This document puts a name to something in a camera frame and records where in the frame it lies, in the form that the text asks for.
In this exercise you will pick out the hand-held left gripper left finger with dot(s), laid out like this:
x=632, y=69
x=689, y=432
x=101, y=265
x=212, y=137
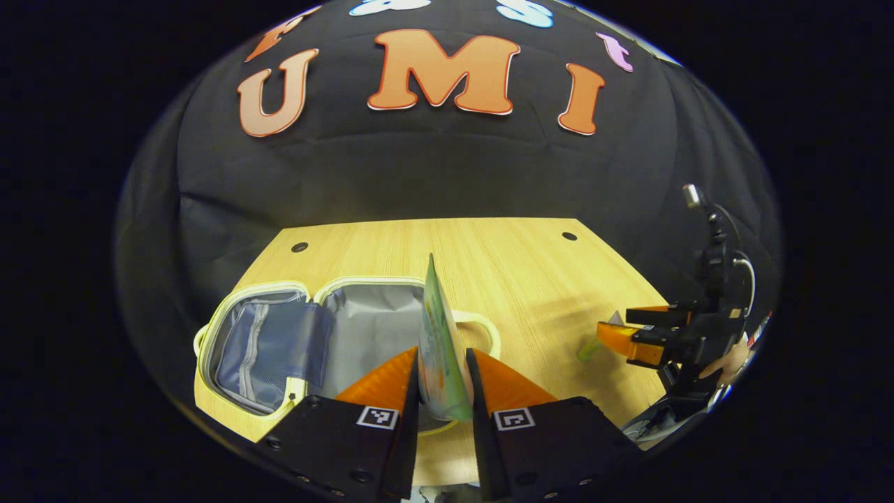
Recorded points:
x=349, y=447

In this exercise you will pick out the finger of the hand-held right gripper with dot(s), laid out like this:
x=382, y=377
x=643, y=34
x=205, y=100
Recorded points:
x=660, y=316
x=635, y=344

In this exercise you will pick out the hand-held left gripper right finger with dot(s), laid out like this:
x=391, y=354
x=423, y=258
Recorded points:
x=545, y=447

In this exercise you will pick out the small pale green tube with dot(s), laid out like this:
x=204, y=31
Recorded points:
x=588, y=349

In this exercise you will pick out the pale yellow suitcase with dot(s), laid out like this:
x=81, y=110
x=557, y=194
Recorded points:
x=370, y=328

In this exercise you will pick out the large green white tube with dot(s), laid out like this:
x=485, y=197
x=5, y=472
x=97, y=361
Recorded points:
x=440, y=342

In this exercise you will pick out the black backdrop cloth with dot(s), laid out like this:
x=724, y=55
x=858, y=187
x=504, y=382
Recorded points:
x=419, y=175

